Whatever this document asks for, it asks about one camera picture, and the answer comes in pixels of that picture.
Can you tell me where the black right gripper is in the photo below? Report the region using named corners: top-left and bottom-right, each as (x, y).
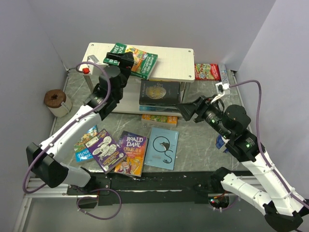
top-left (175, 94), bottom-right (231, 139)

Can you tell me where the green Treehouse book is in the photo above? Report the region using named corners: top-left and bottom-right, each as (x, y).
top-left (103, 43), bottom-right (158, 80)

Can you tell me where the Roald Dahl Charlie book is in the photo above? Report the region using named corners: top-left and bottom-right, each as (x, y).
top-left (114, 134), bottom-right (148, 177)

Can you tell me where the purple comic paperback book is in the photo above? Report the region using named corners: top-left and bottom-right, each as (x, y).
top-left (85, 129), bottom-right (126, 174)

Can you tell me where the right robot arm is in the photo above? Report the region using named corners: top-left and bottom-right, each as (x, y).
top-left (177, 96), bottom-right (309, 232)

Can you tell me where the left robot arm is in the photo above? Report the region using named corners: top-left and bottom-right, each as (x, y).
top-left (25, 52), bottom-right (134, 194)

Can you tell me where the black Moon and Sixpence book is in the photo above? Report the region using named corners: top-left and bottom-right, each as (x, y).
top-left (139, 80), bottom-right (181, 106)

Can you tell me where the red picture book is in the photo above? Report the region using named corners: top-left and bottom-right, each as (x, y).
top-left (195, 63), bottom-right (221, 81)

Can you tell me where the orange Treehouse book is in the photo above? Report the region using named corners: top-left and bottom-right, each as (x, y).
top-left (141, 114), bottom-right (178, 127)

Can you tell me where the light blue cat book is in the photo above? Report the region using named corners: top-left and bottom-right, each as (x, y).
top-left (144, 128), bottom-right (179, 170)

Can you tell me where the white blue toothpaste box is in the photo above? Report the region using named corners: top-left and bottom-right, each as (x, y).
top-left (218, 64), bottom-right (229, 84)

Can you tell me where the dark purple Crusoe book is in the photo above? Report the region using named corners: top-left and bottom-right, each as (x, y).
top-left (117, 130), bottom-right (135, 147)

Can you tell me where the brown toilet paper roll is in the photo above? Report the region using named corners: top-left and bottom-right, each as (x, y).
top-left (43, 89), bottom-right (72, 117)

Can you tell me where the blue 26-Storey Treehouse book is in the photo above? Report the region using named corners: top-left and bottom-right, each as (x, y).
top-left (74, 125), bottom-right (98, 162)

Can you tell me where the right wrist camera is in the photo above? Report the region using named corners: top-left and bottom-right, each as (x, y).
top-left (215, 82), bottom-right (230, 96)

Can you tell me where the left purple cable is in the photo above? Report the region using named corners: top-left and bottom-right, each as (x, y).
top-left (22, 61), bottom-right (112, 194)

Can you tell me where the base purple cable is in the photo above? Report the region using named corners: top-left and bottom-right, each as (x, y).
top-left (76, 188), bottom-right (123, 220)

